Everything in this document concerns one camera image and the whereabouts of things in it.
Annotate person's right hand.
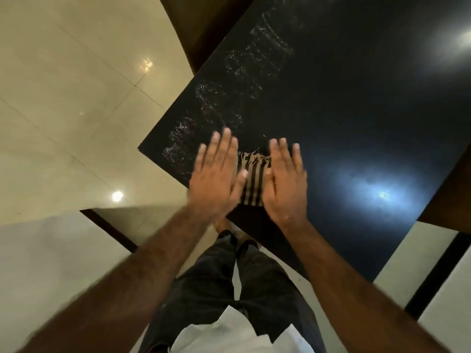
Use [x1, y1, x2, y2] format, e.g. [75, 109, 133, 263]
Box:
[262, 137, 308, 227]

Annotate dark grey trousers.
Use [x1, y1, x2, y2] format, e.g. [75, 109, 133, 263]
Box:
[138, 229, 327, 353]

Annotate person's left hand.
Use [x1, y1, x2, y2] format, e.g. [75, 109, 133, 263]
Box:
[187, 127, 249, 222]

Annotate white shirt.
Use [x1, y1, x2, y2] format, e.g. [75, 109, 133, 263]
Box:
[169, 304, 315, 353]

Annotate person's bare foot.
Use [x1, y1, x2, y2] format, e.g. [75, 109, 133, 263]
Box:
[214, 217, 233, 236]
[235, 231, 258, 248]

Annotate person's left forearm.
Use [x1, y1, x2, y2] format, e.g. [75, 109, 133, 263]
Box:
[15, 202, 225, 353]

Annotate striped fringed cloth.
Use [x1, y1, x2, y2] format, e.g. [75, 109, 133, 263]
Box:
[236, 148, 274, 207]

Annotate person's right forearm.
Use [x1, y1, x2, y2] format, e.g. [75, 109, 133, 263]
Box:
[281, 217, 452, 353]

